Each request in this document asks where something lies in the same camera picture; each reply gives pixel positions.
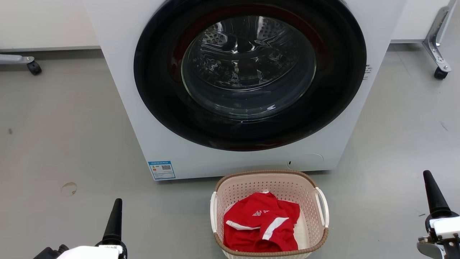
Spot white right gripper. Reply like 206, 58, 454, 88
417, 170, 460, 259

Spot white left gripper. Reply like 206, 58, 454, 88
57, 198, 128, 259

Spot beige perforated laundry basket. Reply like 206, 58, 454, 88
210, 170, 330, 259

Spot blue energy label sticker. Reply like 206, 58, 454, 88
148, 161, 176, 180

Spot black round washer door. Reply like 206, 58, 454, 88
134, 0, 367, 151

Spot red shirt with white stripes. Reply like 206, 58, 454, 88
223, 192, 300, 253

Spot white front-load washing machine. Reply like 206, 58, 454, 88
82, 0, 408, 181

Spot grey leg with black caster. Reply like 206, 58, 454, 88
0, 54, 42, 76

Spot metal frame with black caster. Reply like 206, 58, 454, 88
423, 0, 457, 80

